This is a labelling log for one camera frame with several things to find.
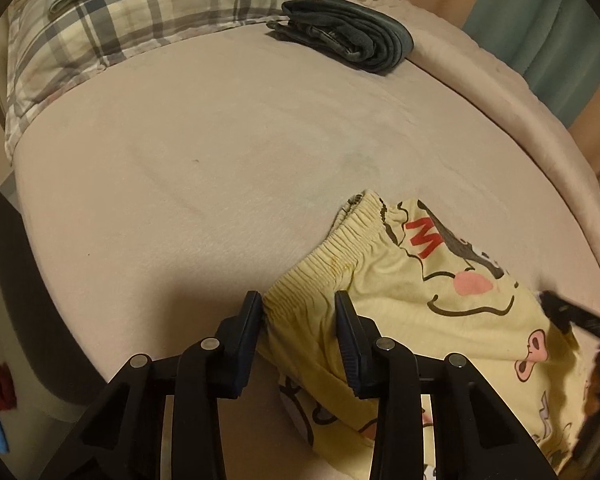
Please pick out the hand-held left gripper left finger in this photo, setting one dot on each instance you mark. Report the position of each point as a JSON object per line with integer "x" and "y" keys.
{"x": 249, "y": 322}

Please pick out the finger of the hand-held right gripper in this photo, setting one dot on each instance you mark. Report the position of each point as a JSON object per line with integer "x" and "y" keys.
{"x": 575, "y": 317}

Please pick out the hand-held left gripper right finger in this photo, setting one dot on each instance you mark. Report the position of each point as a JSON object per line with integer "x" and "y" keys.
{"x": 349, "y": 340}

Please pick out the yellow cartoon print pants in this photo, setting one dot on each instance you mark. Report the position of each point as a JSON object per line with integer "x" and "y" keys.
{"x": 405, "y": 305}

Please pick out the folded dark grey pants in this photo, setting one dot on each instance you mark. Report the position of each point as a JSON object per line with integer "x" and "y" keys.
{"x": 350, "y": 30}

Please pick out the bed with pink sheet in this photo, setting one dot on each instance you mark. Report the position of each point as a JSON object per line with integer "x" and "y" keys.
{"x": 205, "y": 160}

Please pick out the dark grey furniture panel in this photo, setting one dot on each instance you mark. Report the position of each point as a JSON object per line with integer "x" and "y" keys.
{"x": 25, "y": 310}

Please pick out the pink duvet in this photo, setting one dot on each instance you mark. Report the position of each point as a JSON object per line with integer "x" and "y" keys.
{"x": 480, "y": 75}

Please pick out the teal curtain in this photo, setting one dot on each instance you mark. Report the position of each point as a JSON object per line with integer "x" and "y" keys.
{"x": 545, "y": 45}

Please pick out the plaid pillow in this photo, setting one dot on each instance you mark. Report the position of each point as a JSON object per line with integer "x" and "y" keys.
{"x": 130, "y": 25}

